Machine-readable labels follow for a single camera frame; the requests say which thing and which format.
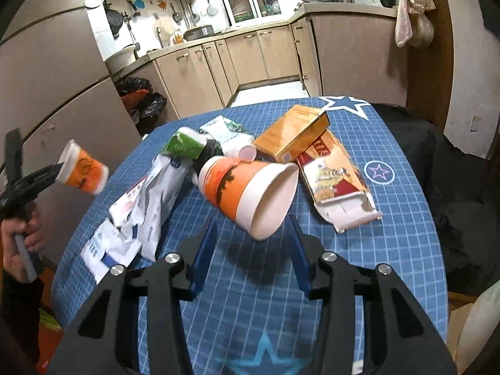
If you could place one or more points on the black trash bag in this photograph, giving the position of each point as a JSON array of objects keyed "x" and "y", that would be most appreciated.
[
  {"x": 132, "y": 85},
  {"x": 150, "y": 109}
]

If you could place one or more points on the dark hanging pan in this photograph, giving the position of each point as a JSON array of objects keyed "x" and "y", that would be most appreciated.
[{"x": 113, "y": 21}]

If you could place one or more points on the large orange paper cup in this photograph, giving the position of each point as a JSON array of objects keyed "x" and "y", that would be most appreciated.
[{"x": 234, "y": 187}]

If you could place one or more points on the person's left hand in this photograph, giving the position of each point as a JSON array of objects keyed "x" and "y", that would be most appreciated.
[{"x": 13, "y": 258}]

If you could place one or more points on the brown wooden door frame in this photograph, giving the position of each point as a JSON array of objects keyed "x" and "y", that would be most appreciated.
[{"x": 429, "y": 54}]

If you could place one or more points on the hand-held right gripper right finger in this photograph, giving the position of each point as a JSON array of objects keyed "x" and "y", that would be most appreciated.
[{"x": 299, "y": 252}]

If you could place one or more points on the beige refrigerator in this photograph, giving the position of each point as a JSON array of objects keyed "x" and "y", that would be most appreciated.
[{"x": 43, "y": 86}]

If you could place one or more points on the white green packet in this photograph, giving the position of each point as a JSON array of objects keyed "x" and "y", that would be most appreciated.
[{"x": 222, "y": 127}]

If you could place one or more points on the person's left forearm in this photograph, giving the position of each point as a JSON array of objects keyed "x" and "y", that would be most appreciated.
[{"x": 19, "y": 312}]

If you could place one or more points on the yellow oil bottle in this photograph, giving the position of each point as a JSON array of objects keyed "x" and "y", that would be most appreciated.
[{"x": 178, "y": 38}]

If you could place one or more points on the blue grid star tablecloth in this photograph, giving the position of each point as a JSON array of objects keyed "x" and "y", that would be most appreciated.
[{"x": 398, "y": 222}]

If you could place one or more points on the white blue-print medicine packet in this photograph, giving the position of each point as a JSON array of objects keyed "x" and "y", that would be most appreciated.
[{"x": 166, "y": 183}]

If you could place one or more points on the red yellow figure-print box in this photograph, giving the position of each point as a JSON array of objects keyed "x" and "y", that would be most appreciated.
[{"x": 332, "y": 179}]

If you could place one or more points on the hanging plastic bag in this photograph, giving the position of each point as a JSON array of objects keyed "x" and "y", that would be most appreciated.
[{"x": 424, "y": 11}]

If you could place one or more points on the red waste bin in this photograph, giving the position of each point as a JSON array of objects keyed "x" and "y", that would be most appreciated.
[{"x": 132, "y": 98}]

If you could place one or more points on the beige wall-side kitchen cabinets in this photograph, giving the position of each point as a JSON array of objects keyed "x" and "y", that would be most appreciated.
[{"x": 218, "y": 62}]

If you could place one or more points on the white red-print wrapper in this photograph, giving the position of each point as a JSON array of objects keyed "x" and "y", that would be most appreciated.
[{"x": 127, "y": 202}]

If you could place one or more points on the beige peninsula counter cabinet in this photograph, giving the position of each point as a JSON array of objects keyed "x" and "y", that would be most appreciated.
[{"x": 351, "y": 54}]

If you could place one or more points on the golden cardboard box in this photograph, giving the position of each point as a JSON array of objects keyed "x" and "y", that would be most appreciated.
[{"x": 289, "y": 132}]

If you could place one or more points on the small orange paper cup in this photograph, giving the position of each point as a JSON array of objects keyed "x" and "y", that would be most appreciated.
[{"x": 84, "y": 170}]

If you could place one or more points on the white wall outlet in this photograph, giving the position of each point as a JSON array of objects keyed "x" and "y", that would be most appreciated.
[{"x": 475, "y": 124}]

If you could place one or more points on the pink hanging towel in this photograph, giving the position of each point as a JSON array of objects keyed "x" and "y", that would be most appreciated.
[{"x": 403, "y": 23}]

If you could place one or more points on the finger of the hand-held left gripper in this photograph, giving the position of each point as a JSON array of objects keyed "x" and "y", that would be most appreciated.
[
  {"x": 13, "y": 152},
  {"x": 37, "y": 179}
]

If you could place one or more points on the black plastic wrapper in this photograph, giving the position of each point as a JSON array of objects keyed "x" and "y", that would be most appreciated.
[{"x": 213, "y": 150}]

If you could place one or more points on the silver cooking pot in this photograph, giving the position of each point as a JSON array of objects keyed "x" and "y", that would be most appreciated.
[{"x": 199, "y": 32}]

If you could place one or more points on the white pill bottle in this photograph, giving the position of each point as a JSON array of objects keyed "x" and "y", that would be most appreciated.
[{"x": 242, "y": 151}]

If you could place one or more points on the green white carton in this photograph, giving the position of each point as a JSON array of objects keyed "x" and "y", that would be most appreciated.
[{"x": 183, "y": 143}]

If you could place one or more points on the white blue-print leaflet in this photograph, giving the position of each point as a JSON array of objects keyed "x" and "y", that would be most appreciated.
[{"x": 107, "y": 254}]

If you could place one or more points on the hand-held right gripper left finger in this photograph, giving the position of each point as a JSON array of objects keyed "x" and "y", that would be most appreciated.
[{"x": 204, "y": 250}]

